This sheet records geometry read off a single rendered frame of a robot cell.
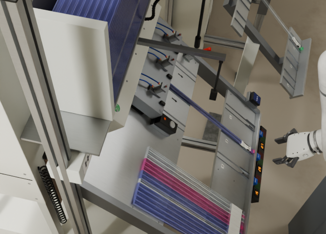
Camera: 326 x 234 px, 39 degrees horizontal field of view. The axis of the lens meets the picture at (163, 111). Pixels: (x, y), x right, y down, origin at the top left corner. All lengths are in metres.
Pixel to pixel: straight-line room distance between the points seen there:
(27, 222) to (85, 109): 0.85
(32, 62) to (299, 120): 2.32
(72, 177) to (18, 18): 0.52
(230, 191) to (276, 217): 0.89
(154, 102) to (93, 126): 0.37
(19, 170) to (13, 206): 0.63
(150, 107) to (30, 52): 0.74
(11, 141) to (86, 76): 0.26
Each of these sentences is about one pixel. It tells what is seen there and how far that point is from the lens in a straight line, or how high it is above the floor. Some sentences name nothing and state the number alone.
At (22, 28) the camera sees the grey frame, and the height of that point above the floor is 1.84.
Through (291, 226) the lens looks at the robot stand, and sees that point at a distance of 2.55.
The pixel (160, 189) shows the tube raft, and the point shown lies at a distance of 1.47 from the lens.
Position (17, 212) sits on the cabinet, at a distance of 1.92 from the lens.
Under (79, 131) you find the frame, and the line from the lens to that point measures 1.14.
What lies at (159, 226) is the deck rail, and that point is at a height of 1.00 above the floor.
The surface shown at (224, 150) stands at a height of 0.83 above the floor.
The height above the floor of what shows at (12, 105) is 1.50.
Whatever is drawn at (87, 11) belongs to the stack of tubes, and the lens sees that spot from 1.00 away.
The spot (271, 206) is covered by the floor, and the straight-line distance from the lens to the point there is 2.63.
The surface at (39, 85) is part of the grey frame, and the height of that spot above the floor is 1.71.
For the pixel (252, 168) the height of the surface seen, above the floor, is 0.73.
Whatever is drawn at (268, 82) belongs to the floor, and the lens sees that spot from 3.05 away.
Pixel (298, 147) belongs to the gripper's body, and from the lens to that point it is 1.80.
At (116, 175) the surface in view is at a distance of 1.37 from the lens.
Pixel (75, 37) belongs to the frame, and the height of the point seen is 1.68.
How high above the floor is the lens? 2.36
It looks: 57 degrees down
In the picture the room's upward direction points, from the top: 4 degrees clockwise
